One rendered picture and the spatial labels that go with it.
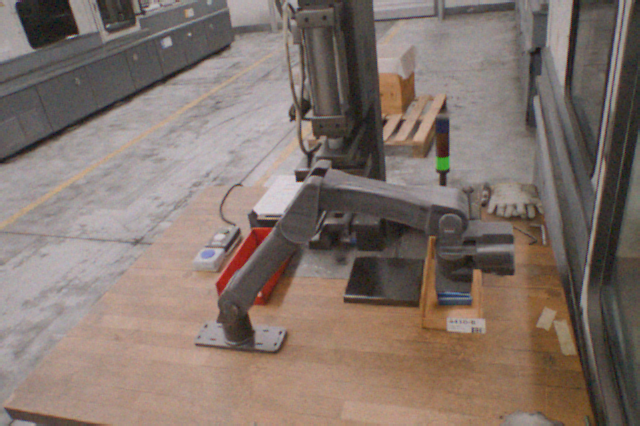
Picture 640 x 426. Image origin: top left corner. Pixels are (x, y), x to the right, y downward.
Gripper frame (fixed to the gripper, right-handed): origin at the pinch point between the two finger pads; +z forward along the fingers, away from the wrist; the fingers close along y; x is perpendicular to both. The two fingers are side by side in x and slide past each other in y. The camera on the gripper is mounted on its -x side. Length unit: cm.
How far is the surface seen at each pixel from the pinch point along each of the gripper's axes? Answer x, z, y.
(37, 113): 458, 247, 247
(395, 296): 12.9, 9.0, -1.7
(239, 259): 55, 12, 7
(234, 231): 62, 21, 18
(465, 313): -2.3, 8.9, -4.5
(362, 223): 23.6, 15.1, 18.7
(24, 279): 268, 142, 31
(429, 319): 4.8, 4.1, -7.5
